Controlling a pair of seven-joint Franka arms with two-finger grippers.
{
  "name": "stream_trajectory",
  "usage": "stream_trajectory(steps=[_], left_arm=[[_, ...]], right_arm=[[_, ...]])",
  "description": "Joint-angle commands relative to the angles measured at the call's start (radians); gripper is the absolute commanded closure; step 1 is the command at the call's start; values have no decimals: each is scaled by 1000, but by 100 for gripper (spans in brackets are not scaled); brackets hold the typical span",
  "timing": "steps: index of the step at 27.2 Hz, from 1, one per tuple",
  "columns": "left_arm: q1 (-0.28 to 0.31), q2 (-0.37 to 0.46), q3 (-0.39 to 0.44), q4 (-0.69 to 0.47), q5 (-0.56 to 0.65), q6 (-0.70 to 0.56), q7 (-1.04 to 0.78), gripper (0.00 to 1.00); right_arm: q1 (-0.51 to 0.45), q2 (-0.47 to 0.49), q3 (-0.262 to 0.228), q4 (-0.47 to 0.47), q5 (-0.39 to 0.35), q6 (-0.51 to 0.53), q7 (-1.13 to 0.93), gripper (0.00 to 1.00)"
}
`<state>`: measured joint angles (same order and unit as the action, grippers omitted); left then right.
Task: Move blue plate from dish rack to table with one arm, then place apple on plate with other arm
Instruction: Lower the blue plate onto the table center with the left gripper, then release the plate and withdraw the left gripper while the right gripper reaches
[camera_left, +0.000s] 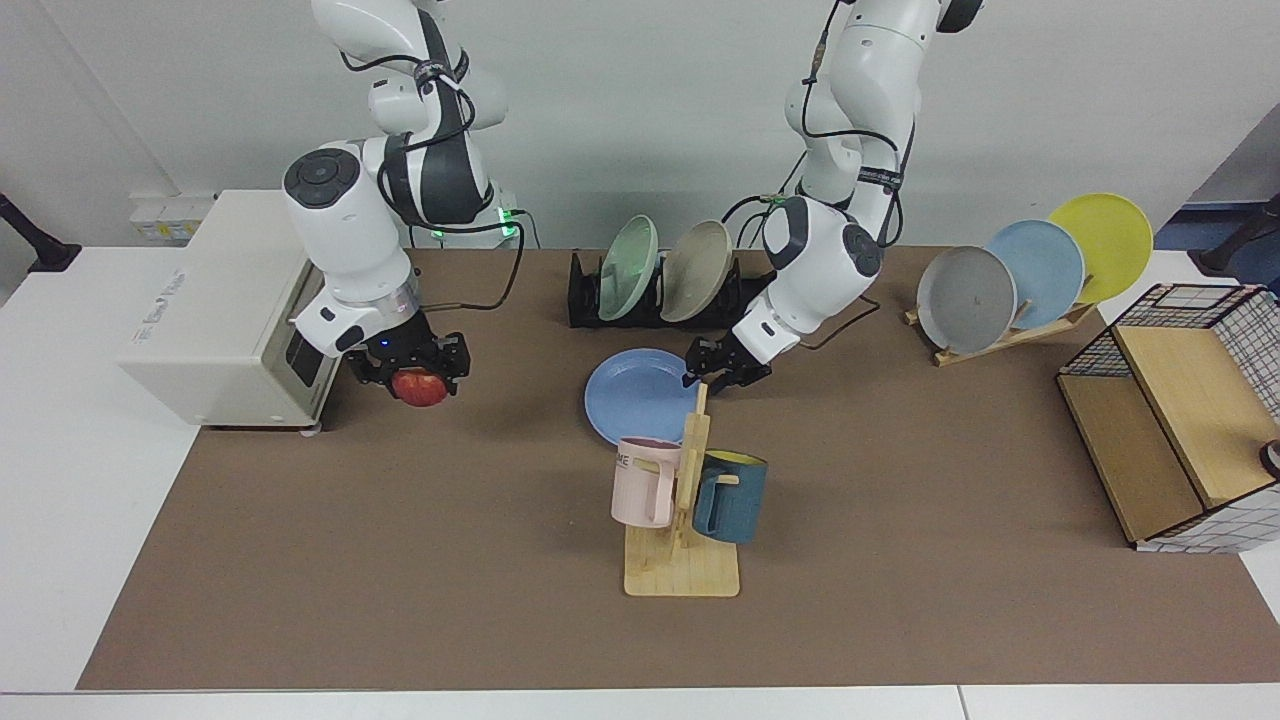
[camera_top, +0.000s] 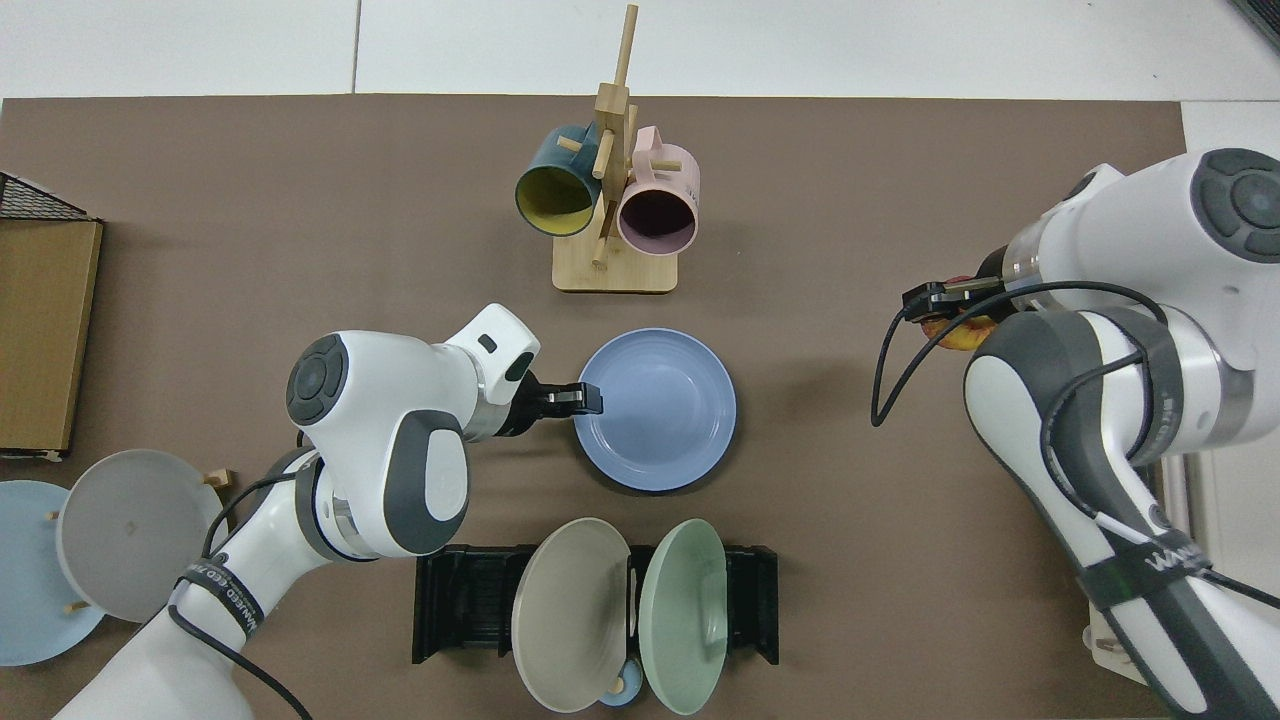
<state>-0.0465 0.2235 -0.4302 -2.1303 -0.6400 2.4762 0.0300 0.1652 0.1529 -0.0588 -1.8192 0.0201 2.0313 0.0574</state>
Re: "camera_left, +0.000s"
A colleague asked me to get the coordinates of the red yellow apple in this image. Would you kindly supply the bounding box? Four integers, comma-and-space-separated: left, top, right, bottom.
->
392, 368, 450, 408

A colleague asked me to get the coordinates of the beige plate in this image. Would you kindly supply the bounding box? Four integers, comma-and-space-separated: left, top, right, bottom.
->
660, 220, 734, 324

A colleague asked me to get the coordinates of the pale green plate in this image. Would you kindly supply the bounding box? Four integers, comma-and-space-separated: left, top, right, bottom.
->
597, 215, 660, 322

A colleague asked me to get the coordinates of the black dish rack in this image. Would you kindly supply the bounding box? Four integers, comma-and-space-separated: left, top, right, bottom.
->
568, 250, 777, 331

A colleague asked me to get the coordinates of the grey plate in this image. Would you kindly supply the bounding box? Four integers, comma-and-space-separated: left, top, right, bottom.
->
916, 246, 1018, 355

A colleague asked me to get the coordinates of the wooden plate rack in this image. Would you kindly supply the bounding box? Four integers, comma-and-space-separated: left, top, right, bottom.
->
903, 275, 1096, 367

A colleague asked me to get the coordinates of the light blue plate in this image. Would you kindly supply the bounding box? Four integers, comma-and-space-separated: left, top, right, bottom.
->
985, 220, 1086, 331

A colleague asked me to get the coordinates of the yellow plate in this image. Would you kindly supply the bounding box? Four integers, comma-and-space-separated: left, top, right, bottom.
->
1048, 193, 1154, 305

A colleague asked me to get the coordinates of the dark blue mug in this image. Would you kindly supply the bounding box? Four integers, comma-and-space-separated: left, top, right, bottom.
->
692, 451, 769, 546

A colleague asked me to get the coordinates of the pink mug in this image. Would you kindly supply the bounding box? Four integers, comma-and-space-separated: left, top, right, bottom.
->
611, 436, 683, 529

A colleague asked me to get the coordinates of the pale toaster oven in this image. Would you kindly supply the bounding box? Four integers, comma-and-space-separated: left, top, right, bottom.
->
118, 190, 346, 436

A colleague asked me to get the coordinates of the wooden cup stand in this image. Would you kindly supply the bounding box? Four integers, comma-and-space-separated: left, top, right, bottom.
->
624, 384, 741, 599

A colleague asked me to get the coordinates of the brown table cloth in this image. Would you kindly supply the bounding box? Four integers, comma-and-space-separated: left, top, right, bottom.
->
77, 247, 1280, 691

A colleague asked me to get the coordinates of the black stand foot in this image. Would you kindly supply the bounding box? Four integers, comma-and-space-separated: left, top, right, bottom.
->
1188, 195, 1280, 279
0, 192, 83, 273

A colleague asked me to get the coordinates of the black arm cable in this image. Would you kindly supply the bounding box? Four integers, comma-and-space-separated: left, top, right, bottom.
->
340, 10, 528, 313
795, 0, 916, 351

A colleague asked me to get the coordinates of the white wall socket box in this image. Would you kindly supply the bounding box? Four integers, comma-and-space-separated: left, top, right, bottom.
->
128, 193, 217, 244

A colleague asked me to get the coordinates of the wire basket with wooden floor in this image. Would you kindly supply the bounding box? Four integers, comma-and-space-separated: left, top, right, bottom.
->
1057, 284, 1280, 554

